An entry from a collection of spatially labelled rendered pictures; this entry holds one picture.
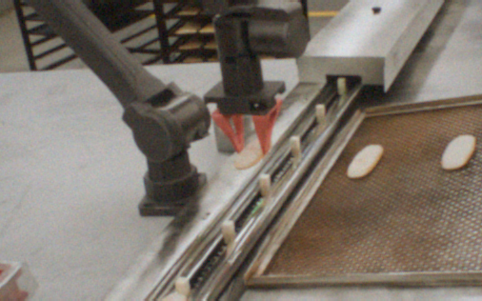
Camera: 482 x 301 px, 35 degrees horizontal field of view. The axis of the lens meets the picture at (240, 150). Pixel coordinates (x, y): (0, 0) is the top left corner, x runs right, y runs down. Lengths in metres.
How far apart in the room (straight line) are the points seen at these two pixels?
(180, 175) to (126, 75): 0.18
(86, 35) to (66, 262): 0.34
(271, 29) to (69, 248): 0.45
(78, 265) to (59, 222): 0.15
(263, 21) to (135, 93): 0.26
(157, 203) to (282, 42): 0.37
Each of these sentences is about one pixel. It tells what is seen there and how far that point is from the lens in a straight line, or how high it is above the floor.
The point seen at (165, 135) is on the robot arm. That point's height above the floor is 0.96.
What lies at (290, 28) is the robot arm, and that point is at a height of 1.13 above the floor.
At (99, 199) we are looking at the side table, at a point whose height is 0.82.
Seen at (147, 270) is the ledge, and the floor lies 0.86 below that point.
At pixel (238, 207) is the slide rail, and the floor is 0.85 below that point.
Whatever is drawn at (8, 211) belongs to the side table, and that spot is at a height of 0.82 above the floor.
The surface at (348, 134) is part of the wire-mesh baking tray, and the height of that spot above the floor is 0.89.
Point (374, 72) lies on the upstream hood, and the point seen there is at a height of 0.89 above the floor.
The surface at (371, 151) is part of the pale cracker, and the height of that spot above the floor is 0.91.
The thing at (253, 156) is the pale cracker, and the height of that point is 0.93.
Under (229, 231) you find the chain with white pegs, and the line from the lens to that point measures 1.07.
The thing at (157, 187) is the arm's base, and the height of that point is 0.86.
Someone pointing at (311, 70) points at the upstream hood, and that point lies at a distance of 1.55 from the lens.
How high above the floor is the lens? 1.40
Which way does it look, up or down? 24 degrees down
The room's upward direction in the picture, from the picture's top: 8 degrees counter-clockwise
